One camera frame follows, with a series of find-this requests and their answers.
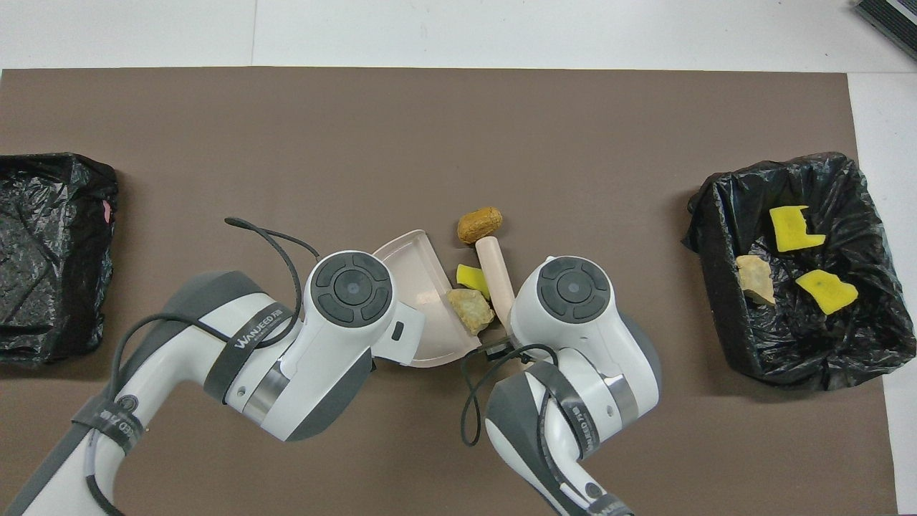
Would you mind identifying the beige plastic dustpan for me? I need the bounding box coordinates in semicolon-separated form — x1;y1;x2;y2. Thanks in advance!
373;229;482;369

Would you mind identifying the brown table mat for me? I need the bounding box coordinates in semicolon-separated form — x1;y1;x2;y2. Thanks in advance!
0;67;900;516

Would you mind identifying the notched yellow sponge chunk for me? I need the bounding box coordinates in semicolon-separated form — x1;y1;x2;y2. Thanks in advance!
769;206;827;253

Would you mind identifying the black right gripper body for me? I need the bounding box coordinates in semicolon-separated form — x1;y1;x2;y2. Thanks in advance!
481;338;534;360

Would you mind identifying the small yellow sponge chunk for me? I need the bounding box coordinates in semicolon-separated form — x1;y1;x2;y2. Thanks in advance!
456;264;493;300

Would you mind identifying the striped toy croissant piece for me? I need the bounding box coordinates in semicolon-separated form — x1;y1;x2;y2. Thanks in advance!
736;254;777;307

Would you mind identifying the beige brush with black bristles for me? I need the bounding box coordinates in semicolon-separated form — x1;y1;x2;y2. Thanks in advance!
476;236;517;338

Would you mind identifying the black-bagged bin with pink spot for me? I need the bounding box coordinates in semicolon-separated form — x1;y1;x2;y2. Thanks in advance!
0;152;120;366

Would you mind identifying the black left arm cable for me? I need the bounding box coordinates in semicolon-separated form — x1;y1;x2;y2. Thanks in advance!
86;217;322;516

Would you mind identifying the brown peanut-shaped toy bread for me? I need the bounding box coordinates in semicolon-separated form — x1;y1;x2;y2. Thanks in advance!
457;206;504;245

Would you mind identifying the dark grey ribbed object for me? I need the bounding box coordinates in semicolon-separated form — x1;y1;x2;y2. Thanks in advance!
854;0;917;62

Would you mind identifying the pale beige rock-like chunk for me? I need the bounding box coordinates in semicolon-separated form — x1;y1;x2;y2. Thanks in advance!
447;288;496;336

